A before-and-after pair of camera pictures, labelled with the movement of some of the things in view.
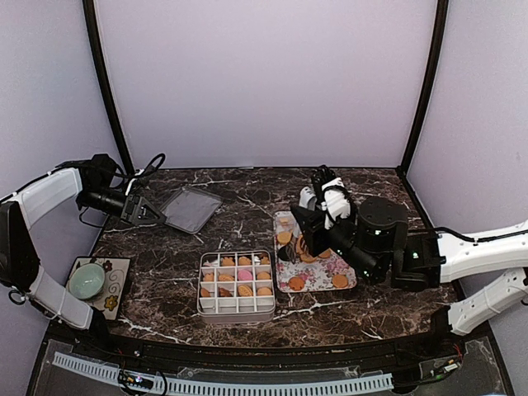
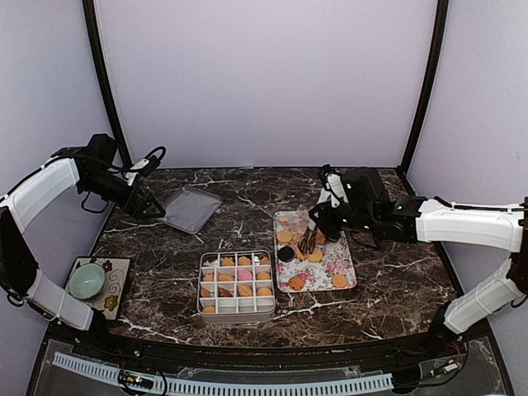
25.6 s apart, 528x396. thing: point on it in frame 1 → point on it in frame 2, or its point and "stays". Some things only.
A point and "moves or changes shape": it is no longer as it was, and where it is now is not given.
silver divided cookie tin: x=236 y=286 stays
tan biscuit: x=226 y=277 stays
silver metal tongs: x=307 y=195 moves or changes shape
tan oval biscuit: x=244 y=290 stays
